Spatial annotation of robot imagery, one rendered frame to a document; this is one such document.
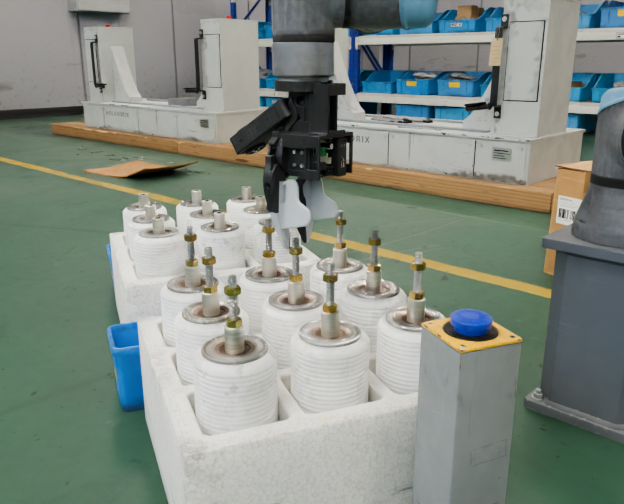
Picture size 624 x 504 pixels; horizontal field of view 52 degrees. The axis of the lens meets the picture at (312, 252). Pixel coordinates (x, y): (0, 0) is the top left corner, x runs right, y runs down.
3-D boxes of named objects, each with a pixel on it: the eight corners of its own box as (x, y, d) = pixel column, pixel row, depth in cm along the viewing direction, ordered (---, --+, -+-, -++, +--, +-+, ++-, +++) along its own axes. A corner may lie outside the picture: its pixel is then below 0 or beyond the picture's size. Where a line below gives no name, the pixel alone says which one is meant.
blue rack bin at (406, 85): (422, 92, 638) (423, 70, 632) (456, 93, 613) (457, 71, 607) (393, 94, 602) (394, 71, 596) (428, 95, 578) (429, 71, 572)
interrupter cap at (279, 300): (325, 294, 90) (325, 289, 90) (321, 314, 83) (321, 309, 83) (272, 292, 91) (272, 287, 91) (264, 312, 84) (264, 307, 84)
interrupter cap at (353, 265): (306, 268, 102) (306, 263, 102) (338, 258, 107) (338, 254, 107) (341, 279, 97) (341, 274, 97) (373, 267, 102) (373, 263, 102)
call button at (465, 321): (475, 324, 65) (476, 305, 64) (499, 339, 61) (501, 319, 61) (441, 330, 63) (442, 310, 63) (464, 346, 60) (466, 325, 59)
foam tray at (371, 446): (359, 377, 119) (361, 286, 113) (487, 508, 84) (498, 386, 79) (145, 419, 105) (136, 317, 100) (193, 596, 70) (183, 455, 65)
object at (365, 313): (326, 407, 95) (327, 293, 90) (357, 380, 103) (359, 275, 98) (384, 426, 90) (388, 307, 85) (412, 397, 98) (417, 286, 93)
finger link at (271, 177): (269, 213, 79) (275, 142, 77) (260, 212, 80) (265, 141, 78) (293, 212, 83) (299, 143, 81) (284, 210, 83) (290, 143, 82)
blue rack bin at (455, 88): (462, 93, 610) (463, 71, 604) (499, 95, 586) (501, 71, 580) (434, 95, 575) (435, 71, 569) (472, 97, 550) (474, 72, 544)
